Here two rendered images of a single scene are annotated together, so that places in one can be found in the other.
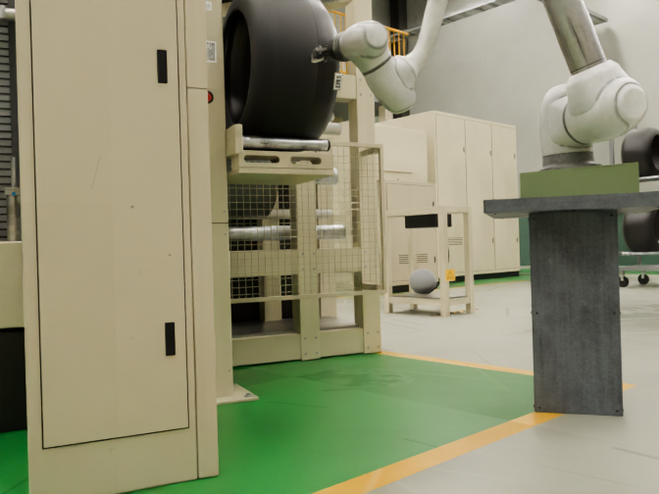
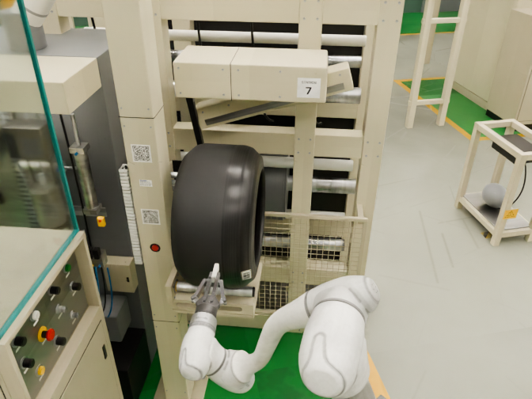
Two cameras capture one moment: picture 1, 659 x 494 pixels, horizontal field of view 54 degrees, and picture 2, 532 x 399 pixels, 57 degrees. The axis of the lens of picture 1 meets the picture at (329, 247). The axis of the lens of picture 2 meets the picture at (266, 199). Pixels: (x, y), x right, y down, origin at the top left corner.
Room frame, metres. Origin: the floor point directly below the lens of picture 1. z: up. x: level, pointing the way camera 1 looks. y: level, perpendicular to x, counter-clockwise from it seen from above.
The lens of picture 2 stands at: (1.05, -0.85, 2.36)
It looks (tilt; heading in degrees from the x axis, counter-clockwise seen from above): 32 degrees down; 31
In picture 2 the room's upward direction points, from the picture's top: straight up
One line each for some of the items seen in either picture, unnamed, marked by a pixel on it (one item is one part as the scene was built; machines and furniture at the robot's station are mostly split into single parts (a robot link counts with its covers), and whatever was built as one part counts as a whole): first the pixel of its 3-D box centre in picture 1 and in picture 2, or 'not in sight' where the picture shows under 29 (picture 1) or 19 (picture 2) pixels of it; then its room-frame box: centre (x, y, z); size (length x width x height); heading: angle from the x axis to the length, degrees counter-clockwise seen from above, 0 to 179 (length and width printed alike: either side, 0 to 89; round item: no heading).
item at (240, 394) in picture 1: (211, 394); (180, 391); (2.31, 0.44, 0.01); 0.27 x 0.27 x 0.02; 25
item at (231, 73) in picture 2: not in sight; (252, 73); (2.75, 0.23, 1.71); 0.61 x 0.25 x 0.15; 115
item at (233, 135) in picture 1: (224, 147); (180, 265); (2.36, 0.38, 0.90); 0.40 x 0.03 x 0.10; 25
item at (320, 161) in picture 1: (282, 161); (214, 300); (2.30, 0.16, 0.83); 0.36 x 0.09 x 0.06; 115
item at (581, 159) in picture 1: (568, 165); not in sight; (2.07, -0.77, 0.77); 0.22 x 0.18 x 0.06; 163
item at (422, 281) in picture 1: (427, 260); (503, 181); (4.94, -0.74, 0.40); 0.60 x 0.35 x 0.80; 42
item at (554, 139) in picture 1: (567, 120); not in sight; (2.04, -0.77, 0.90); 0.18 x 0.16 x 0.22; 13
